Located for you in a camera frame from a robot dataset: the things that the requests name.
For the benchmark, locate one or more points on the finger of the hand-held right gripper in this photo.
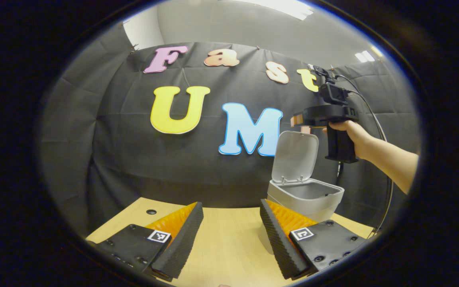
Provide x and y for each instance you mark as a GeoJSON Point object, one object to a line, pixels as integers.
{"type": "Point", "coordinates": [297, 120]}
{"type": "Point", "coordinates": [306, 129]}

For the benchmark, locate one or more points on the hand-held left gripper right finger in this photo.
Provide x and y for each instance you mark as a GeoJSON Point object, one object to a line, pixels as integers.
{"type": "Point", "coordinates": [279, 243]}

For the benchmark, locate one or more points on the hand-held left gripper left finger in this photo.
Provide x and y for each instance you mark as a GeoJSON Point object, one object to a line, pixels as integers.
{"type": "Point", "coordinates": [185, 239]}

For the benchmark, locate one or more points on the white desktop garbage bin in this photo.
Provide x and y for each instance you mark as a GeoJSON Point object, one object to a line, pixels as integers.
{"type": "Point", "coordinates": [295, 157]}

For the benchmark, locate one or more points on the wooden desktop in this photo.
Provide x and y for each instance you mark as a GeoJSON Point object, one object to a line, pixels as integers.
{"type": "Point", "coordinates": [229, 239]}

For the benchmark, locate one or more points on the small ceiling light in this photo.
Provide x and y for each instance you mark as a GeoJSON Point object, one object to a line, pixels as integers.
{"type": "Point", "coordinates": [365, 56]}

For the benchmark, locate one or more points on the black backdrop cloth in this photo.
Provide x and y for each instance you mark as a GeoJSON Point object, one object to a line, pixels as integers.
{"type": "Point", "coordinates": [134, 167]}

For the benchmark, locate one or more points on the long ceiling light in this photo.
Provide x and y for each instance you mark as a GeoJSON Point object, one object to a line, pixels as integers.
{"type": "Point", "coordinates": [281, 8]}

